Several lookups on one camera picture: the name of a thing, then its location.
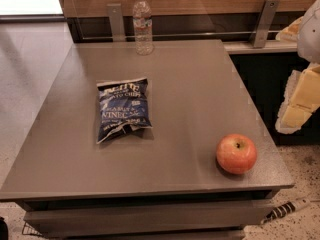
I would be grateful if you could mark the metal bracket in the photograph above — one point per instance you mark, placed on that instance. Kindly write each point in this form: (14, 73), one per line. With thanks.
(116, 22)
(259, 36)

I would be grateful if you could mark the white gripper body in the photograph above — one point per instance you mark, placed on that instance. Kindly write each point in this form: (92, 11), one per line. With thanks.
(310, 34)

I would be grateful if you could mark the red apple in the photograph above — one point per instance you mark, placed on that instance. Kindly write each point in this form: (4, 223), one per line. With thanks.
(236, 153)

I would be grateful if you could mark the grey cabinet drawer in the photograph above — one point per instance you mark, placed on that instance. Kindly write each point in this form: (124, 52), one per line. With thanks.
(148, 218)

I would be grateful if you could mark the clear plastic water bottle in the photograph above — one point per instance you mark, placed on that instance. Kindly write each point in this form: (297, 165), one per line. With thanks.
(142, 23)

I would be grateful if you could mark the right metal bracket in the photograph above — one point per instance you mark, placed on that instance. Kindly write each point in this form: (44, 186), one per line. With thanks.
(259, 36)

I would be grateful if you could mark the blue potato chip bag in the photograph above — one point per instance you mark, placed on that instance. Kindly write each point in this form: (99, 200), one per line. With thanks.
(123, 108)

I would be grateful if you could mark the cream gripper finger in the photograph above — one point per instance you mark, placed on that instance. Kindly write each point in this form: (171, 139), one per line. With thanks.
(290, 33)
(301, 99)

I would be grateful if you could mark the left metal bracket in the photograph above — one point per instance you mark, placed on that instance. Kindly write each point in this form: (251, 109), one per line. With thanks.
(116, 22)

